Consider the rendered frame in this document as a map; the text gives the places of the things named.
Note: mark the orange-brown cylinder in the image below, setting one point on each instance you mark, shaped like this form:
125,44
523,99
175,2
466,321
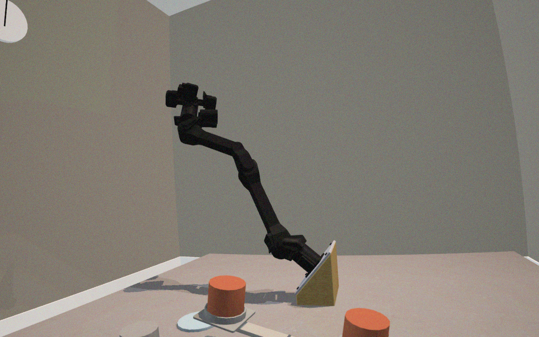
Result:
362,322
226,296

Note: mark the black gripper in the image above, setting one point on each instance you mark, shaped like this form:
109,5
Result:
173,98

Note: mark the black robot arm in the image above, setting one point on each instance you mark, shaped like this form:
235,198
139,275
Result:
280,243

